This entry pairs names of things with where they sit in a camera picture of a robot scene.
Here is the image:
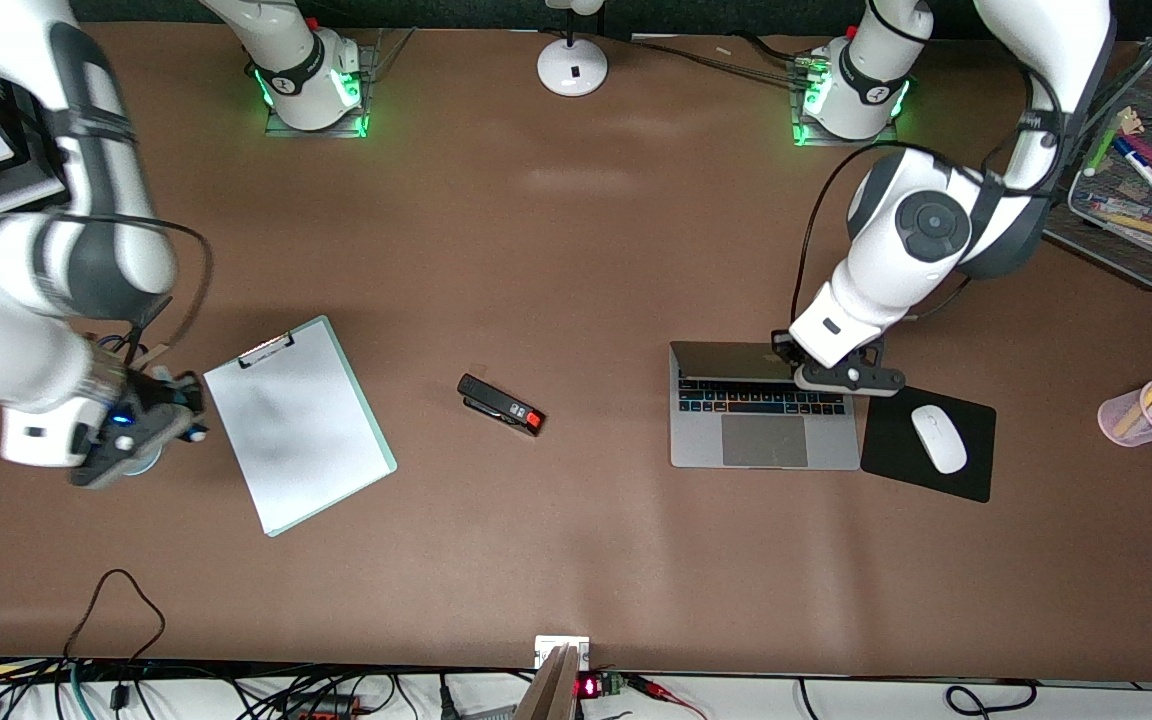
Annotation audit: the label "black power strip red switches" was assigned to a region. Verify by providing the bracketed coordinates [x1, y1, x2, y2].
[276, 695, 369, 720]

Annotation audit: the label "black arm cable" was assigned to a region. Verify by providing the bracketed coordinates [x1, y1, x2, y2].
[791, 60, 1069, 323]
[86, 212, 214, 353]

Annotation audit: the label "black stapler with red end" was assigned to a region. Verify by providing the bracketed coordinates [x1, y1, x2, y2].
[456, 373, 547, 438]

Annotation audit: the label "silver laptop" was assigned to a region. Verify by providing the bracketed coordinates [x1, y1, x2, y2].
[668, 340, 862, 471]

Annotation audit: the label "flat wooden stick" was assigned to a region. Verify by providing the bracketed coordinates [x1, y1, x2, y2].
[1094, 205, 1152, 238]

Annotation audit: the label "teal cable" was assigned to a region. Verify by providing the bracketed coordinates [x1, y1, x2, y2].
[69, 662, 99, 720]

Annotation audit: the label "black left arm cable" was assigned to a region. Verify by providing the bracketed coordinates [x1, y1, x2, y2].
[791, 60, 1069, 323]

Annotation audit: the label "black wire mesh tray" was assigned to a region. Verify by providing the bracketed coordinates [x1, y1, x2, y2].
[1040, 45, 1152, 293]

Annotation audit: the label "white marker with blue cap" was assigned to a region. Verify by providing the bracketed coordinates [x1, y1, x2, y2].
[1113, 137, 1152, 210]

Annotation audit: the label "white computer mouse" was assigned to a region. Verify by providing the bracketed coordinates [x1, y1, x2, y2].
[910, 404, 969, 476]

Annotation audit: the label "white wall socket box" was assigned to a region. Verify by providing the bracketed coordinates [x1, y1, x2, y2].
[534, 636, 591, 669]

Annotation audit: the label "black mouse pad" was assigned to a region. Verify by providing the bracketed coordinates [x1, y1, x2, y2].
[859, 385, 998, 504]

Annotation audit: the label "teal clipboard with metal clip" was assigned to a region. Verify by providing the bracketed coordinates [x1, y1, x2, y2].
[202, 315, 399, 539]

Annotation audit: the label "red wire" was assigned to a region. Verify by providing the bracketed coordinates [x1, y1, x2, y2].
[624, 674, 709, 720]

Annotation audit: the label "translucent pink pen cup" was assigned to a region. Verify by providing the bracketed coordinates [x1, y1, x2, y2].
[1097, 378, 1152, 448]

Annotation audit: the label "white paper sheet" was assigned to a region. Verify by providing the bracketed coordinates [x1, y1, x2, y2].
[204, 322, 389, 533]

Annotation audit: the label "grey wooden post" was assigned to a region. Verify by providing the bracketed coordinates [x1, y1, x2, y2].
[514, 645, 581, 720]

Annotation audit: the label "black cable across table edge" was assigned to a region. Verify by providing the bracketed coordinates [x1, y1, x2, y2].
[601, 30, 807, 86]

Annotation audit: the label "white desk lamp stand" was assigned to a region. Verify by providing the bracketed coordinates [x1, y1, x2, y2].
[537, 0, 609, 98]

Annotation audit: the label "black coiled cable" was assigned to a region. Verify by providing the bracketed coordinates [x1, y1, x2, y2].
[944, 680, 1039, 717]

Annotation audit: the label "black looped cable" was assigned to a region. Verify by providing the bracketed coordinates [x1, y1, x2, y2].
[64, 569, 167, 661]

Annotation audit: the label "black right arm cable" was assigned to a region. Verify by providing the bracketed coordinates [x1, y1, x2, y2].
[86, 212, 214, 353]

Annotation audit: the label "green marker pen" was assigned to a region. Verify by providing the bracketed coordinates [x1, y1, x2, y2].
[1084, 108, 1144, 178]

